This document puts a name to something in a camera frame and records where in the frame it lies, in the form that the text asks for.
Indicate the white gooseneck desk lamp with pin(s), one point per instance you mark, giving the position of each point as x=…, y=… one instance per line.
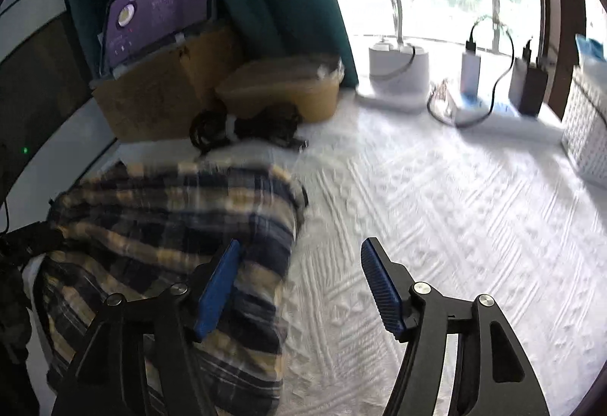
x=396, y=69

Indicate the white perforated plastic basket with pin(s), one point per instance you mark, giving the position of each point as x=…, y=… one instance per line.
x=588, y=126

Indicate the white power strip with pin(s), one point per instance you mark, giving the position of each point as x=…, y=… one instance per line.
x=502, y=119

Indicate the navy yellow plaid pants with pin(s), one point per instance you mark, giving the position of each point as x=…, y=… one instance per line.
x=156, y=226

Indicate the blue packet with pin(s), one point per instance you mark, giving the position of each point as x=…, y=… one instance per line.
x=590, y=51

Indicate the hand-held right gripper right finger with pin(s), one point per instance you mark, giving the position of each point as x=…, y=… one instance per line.
x=381, y=290

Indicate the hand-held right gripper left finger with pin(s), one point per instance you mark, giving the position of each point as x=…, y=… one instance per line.
x=220, y=290

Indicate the white charger plug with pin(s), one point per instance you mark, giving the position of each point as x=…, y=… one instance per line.
x=470, y=74

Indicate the black charger plug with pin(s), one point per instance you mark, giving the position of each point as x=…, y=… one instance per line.
x=533, y=88

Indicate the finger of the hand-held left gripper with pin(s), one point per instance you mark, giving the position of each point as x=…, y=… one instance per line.
x=33, y=240

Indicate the purple box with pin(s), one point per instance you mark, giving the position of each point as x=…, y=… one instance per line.
x=156, y=8

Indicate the brown cardboard box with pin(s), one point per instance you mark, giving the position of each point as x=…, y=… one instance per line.
x=151, y=103

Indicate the brown oval container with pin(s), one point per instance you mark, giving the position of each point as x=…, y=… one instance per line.
x=284, y=88

